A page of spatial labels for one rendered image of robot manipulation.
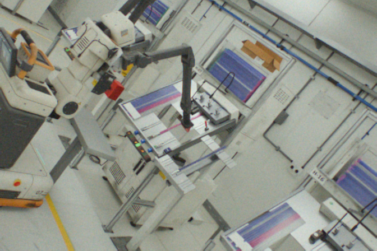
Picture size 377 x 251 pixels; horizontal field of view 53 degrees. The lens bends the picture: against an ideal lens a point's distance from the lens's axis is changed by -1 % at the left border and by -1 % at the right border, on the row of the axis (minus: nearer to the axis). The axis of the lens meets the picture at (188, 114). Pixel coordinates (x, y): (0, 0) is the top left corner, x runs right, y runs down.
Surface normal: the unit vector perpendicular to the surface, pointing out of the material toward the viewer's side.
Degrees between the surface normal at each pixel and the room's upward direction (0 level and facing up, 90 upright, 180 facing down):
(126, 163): 90
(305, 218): 44
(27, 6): 90
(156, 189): 90
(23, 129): 90
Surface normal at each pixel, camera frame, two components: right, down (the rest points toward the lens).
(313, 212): 0.04, -0.75
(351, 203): -0.57, -0.29
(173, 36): 0.55, 0.57
